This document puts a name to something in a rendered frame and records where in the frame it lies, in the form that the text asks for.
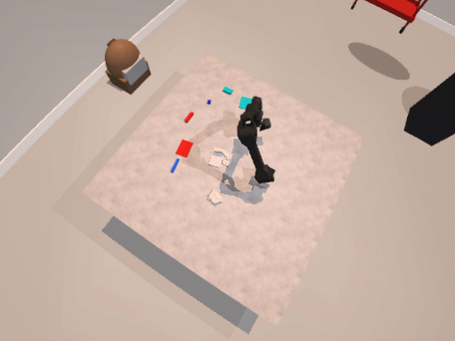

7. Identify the red rectangular block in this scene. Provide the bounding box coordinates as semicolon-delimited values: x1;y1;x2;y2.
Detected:
185;112;194;122

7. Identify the cyan flat plate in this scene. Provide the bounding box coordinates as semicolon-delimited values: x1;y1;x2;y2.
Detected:
238;97;252;109

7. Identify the teal flat block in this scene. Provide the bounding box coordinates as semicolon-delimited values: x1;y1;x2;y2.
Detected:
223;87;233;95

